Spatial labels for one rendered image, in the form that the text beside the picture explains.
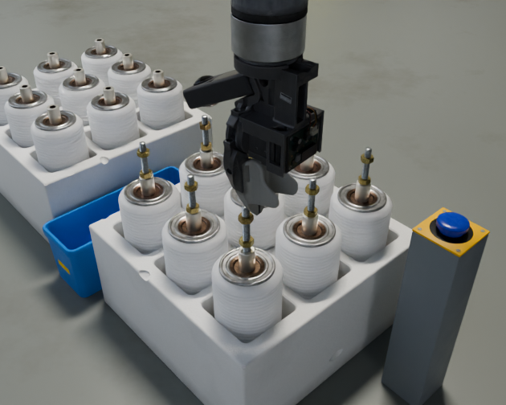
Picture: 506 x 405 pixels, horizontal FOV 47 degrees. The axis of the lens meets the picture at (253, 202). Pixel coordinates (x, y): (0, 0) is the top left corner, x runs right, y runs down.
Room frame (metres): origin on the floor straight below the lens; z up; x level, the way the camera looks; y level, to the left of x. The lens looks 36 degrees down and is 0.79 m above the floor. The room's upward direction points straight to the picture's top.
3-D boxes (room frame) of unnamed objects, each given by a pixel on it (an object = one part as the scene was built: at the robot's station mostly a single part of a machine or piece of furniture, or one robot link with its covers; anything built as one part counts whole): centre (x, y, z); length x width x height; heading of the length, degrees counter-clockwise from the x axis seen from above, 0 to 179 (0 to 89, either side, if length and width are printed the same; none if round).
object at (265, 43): (0.58, -0.02, 0.57); 0.08 x 0.08 x 0.05
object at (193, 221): (0.67, 0.09, 0.26); 0.02 x 0.02 x 0.03
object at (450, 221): (0.58, -0.25, 0.32); 0.04 x 0.04 x 0.02
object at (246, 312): (0.58, 0.01, 0.16); 0.10 x 0.10 x 0.18
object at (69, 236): (0.90, 0.24, 0.06); 0.30 x 0.11 x 0.12; 133
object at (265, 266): (0.58, 0.01, 0.25); 0.08 x 0.08 x 0.01
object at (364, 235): (0.74, -0.17, 0.16); 0.10 x 0.10 x 0.18
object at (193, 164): (0.83, 0.08, 0.25); 0.08 x 0.08 x 0.01
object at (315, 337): (0.75, 0.00, 0.09); 0.39 x 0.39 x 0.18; 42
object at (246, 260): (0.58, 0.01, 0.26); 0.02 x 0.02 x 0.03
